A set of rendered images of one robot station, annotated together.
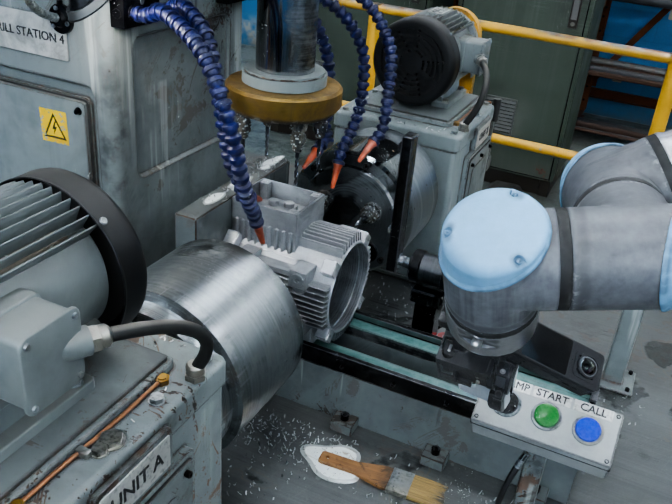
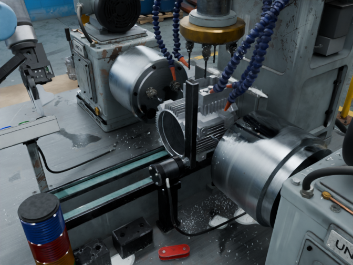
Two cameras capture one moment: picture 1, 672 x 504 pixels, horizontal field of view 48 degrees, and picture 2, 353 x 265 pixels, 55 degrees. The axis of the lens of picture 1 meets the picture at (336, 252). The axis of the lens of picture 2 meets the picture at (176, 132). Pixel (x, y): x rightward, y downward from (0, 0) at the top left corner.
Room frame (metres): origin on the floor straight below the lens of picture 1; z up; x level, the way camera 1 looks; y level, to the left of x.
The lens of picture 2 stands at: (1.56, -0.75, 1.59)
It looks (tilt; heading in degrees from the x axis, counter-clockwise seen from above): 33 degrees down; 122
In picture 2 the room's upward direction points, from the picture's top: straight up
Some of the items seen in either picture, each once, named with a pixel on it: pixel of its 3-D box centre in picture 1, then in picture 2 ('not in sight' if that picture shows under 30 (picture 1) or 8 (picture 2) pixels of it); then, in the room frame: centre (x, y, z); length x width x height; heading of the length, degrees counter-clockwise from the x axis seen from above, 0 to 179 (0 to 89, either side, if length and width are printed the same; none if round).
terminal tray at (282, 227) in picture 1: (278, 215); (208, 94); (1.14, 0.10, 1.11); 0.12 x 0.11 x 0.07; 67
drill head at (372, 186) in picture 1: (372, 192); (279, 174); (1.43, -0.06, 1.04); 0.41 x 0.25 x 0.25; 157
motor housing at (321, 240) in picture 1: (296, 270); (196, 124); (1.12, 0.06, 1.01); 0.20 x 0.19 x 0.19; 67
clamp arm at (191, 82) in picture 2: (402, 204); (190, 126); (1.19, -0.11, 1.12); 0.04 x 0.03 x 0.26; 67
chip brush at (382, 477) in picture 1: (381, 476); not in sight; (0.87, -0.10, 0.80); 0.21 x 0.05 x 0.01; 71
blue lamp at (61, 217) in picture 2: not in sight; (42, 219); (1.19, -0.55, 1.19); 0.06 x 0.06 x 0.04
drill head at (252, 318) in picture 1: (170, 366); (141, 79); (0.79, 0.20, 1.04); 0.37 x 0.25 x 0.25; 157
